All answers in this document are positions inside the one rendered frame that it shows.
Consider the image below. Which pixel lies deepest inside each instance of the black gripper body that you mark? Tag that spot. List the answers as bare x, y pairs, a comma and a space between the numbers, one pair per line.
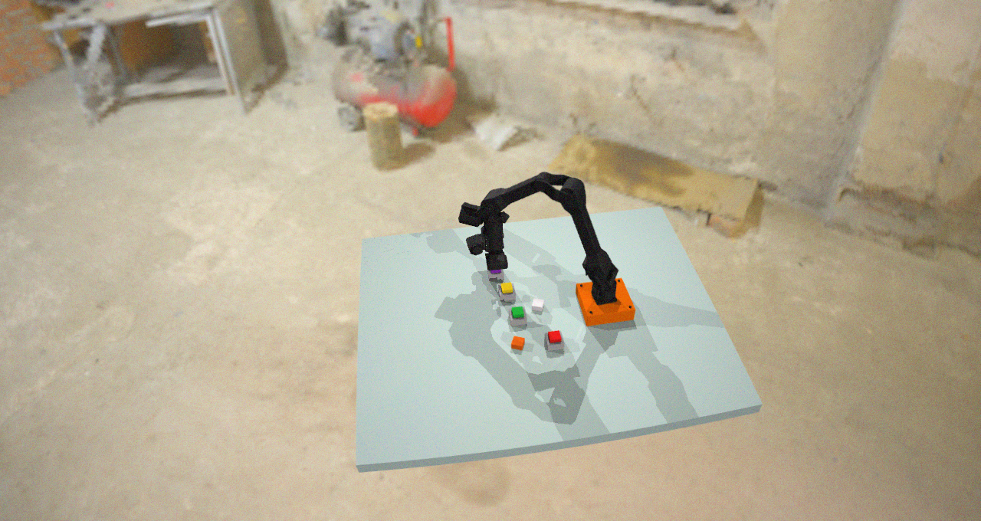
497, 260

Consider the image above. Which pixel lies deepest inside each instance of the red button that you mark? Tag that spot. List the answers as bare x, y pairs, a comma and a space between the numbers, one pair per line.
554, 340

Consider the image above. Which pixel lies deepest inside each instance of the green button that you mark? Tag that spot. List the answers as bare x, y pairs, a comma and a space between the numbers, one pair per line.
518, 316

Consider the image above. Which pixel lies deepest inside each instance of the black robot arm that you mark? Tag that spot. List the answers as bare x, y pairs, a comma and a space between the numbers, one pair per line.
572, 196

